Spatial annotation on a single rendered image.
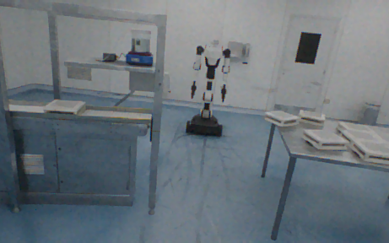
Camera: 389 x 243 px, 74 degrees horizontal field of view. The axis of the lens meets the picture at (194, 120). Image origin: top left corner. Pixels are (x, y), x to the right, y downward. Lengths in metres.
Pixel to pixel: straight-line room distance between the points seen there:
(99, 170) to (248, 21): 4.29
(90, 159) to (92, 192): 0.33
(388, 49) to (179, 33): 4.21
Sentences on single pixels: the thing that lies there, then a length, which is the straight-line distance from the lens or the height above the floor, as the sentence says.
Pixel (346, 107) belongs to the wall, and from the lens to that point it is 6.46.
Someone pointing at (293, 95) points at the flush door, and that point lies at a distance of 5.98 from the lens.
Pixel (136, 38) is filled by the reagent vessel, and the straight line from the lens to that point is 2.06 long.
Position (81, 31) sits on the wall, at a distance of 6.29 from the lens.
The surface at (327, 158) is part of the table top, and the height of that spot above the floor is 0.80.
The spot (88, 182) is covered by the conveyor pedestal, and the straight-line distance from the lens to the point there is 2.45.
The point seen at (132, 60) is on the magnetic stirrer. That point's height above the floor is 1.30.
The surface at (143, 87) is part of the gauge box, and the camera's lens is 2.21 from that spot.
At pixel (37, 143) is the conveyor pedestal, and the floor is 0.58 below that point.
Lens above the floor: 1.52
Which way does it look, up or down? 18 degrees down
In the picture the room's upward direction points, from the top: 6 degrees clockwise
